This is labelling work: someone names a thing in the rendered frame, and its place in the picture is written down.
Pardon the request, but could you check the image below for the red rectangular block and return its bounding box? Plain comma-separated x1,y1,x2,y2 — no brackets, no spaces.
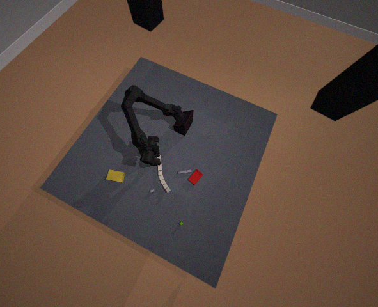
188,169,203,185

